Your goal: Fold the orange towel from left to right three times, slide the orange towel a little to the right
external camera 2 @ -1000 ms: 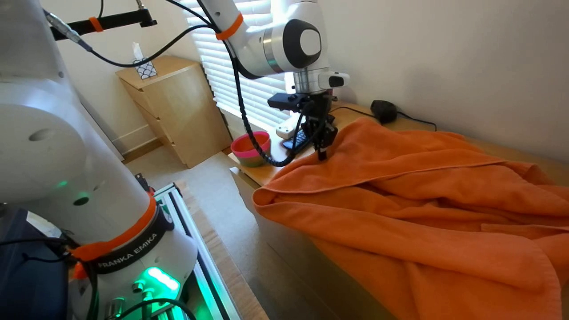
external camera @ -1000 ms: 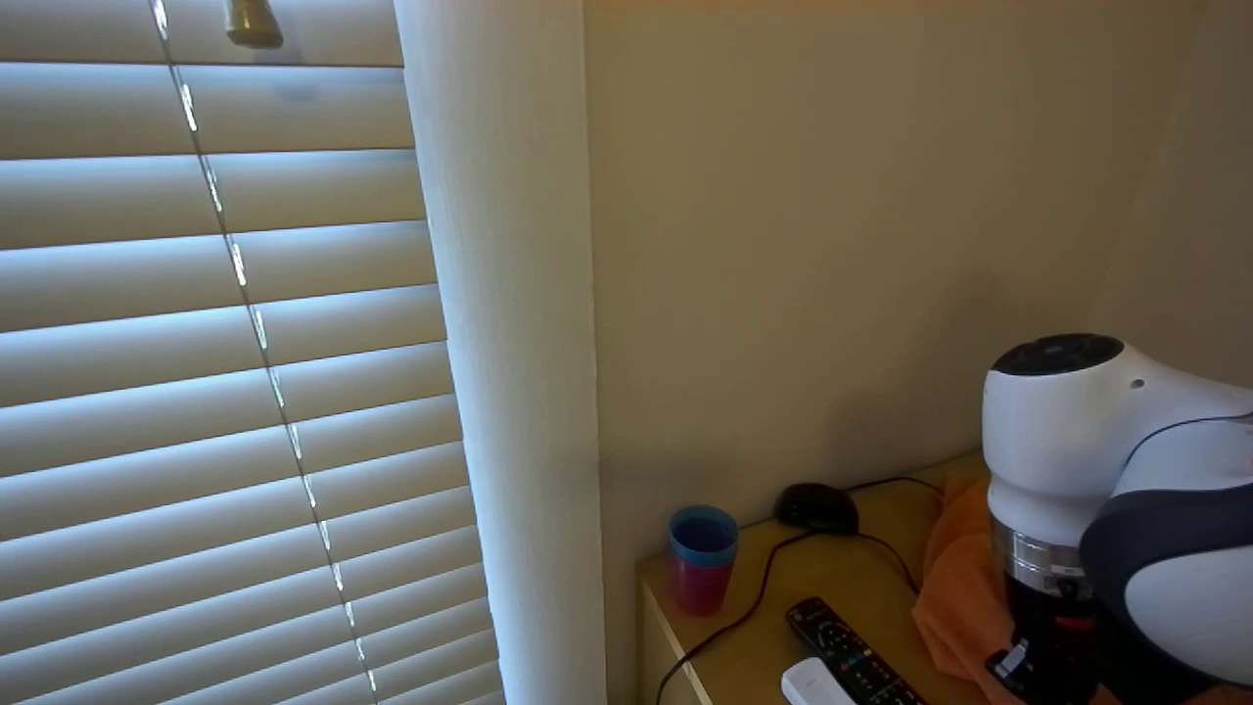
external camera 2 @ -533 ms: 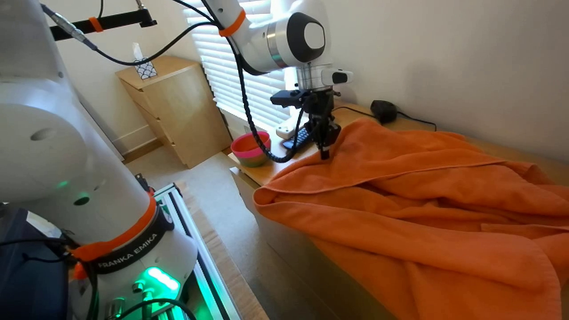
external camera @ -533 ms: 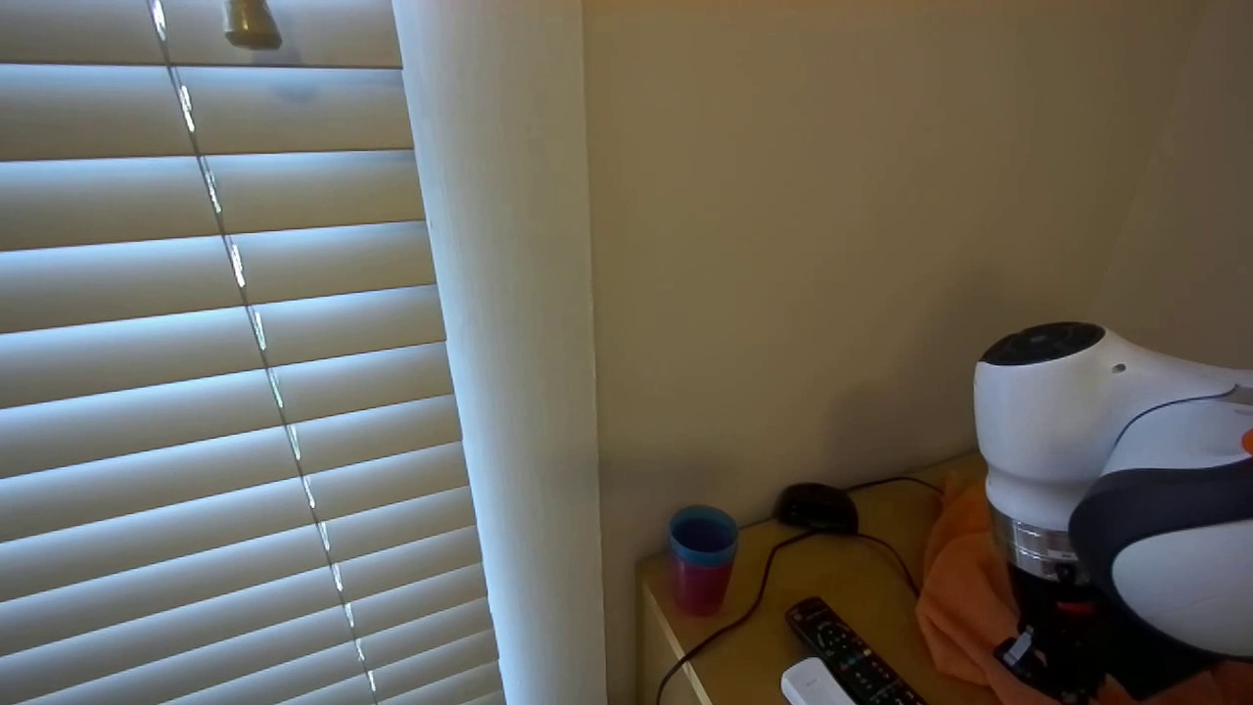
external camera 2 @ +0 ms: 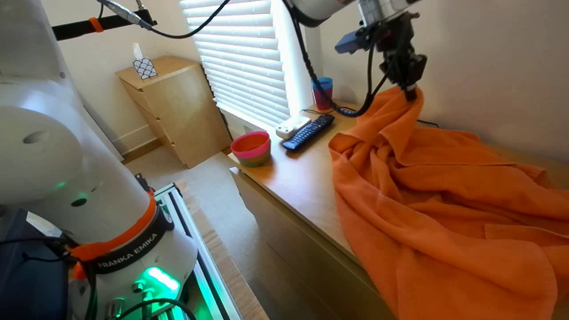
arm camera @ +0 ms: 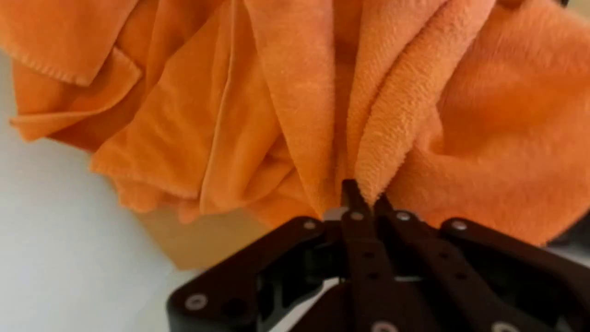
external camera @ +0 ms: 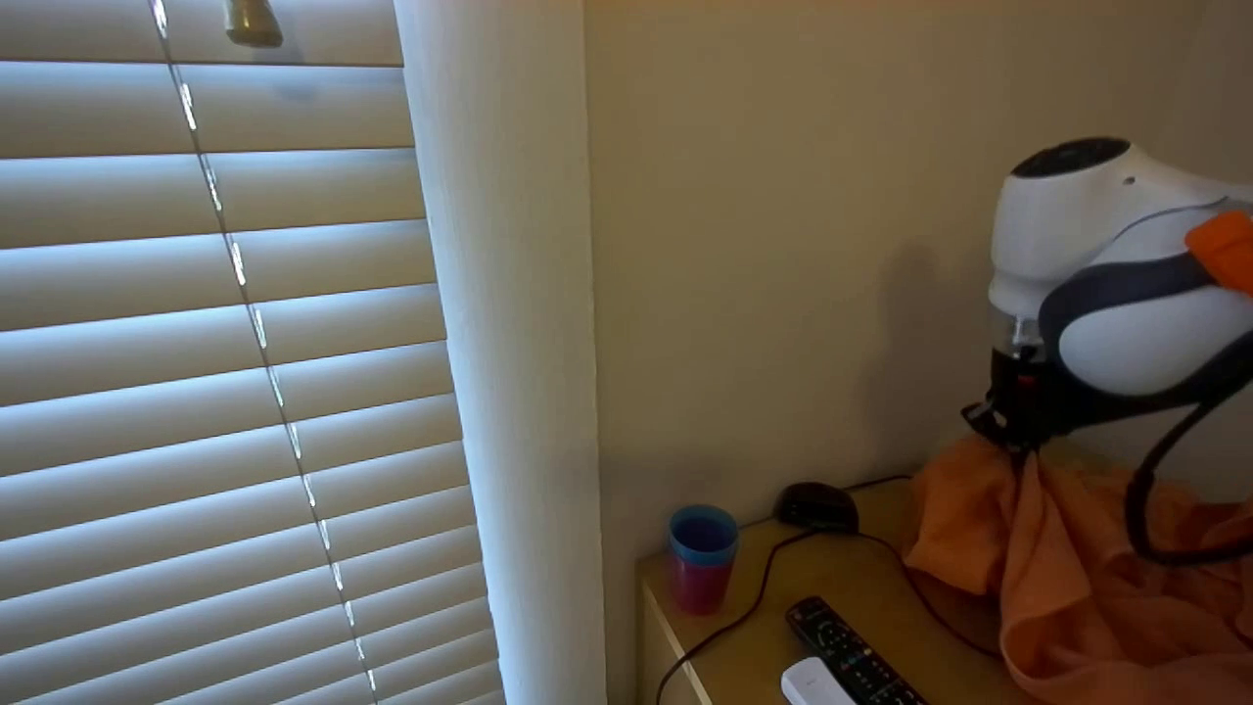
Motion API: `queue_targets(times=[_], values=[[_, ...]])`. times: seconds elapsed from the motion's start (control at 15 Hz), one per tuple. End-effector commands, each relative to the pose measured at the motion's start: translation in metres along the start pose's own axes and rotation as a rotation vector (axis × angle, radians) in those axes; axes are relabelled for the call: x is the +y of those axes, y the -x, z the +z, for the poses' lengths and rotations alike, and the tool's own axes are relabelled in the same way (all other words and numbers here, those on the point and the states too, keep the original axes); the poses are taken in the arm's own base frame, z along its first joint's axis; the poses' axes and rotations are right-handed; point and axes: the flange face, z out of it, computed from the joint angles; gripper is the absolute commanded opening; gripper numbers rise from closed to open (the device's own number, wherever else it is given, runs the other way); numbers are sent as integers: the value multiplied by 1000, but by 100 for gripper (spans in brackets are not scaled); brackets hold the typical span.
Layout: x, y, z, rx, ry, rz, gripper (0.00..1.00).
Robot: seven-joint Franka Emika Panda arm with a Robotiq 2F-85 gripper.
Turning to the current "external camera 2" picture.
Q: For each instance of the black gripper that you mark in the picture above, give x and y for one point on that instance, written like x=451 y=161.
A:
x=403 y=54

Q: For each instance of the orange terry towel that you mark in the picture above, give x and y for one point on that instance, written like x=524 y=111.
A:
x=451 y=202

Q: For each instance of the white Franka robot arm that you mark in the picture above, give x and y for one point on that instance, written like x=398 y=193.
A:
x=60 y=149

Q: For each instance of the blue and pink cup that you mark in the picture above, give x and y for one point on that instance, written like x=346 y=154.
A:
x=323 y=95

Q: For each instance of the black remote control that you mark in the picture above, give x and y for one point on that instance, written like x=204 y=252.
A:
x=309 y=133

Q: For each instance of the white remote control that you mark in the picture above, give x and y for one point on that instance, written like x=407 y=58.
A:
x=293 y=127

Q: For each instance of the light wooden dresser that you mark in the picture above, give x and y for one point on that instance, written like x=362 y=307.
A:
x=296 y=179

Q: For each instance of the red and green bowl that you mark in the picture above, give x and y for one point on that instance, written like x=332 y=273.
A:
x=252 y=149

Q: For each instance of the white window blinds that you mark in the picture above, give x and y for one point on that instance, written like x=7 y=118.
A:
x=243 y=60

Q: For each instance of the light wooden cabinet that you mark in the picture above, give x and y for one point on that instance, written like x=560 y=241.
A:
x=179 y=113

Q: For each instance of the patterned tissue box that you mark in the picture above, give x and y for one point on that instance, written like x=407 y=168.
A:
x=145 y=67

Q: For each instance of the black bar with orange tape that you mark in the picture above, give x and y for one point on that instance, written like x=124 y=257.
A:
x=101 y=24

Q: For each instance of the dark blue fabric object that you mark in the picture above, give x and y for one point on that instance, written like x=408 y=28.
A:
x=30 y=273

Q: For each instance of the dark blue wrist camera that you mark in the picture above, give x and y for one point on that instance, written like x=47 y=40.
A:
x=357 y=42

